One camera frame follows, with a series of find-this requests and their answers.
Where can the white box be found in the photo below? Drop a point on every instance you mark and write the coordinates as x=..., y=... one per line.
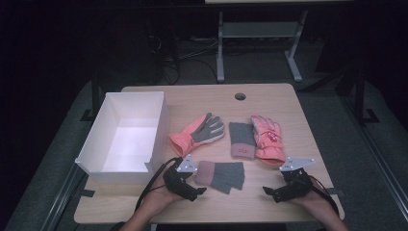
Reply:
x=128, y=144

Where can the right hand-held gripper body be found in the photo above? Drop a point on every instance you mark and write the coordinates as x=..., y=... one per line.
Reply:
x=296, y=184

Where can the black metal stand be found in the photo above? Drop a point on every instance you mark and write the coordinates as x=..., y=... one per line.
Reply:
x=359, y=96
x=95, y=96

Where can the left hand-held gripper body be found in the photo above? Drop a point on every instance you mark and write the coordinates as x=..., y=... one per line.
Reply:
x=178, y=181

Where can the aluminium rail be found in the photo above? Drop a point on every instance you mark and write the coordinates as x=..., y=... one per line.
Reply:
x=61, y=199
x=378, y=154

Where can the person's left hand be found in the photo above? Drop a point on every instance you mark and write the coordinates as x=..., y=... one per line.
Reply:
x=160, y=199

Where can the black tape strip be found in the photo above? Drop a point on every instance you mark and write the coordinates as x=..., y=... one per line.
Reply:
x=87, y=193
x=336, y=192

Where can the pink glove with grey palm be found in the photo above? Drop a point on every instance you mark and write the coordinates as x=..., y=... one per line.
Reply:
x=192, y=136

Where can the pink glove with red print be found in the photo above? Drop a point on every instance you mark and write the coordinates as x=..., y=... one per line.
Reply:
x=269, y=141

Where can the white metal table frame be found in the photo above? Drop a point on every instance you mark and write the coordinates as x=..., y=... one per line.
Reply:
x=256, y=30

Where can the person's right hand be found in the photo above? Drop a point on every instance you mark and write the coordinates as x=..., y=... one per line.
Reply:
x=317, y=203

